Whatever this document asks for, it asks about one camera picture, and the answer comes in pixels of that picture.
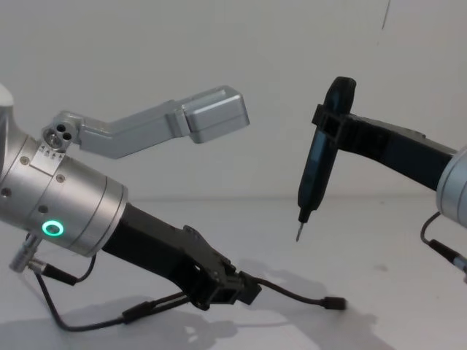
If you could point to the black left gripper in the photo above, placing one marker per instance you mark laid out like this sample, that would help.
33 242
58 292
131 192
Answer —
153 240

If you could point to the white table cloth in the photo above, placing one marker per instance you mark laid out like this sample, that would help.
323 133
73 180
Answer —
365 284

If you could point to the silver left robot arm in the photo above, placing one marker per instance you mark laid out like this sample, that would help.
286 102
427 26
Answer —
73 197

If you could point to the black electric screwdriver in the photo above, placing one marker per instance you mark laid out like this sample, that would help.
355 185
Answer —
323 167

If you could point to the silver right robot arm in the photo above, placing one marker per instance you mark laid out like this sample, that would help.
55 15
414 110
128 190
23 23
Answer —
456 182

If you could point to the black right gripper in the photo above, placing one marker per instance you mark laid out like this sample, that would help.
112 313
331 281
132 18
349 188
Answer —
412 156

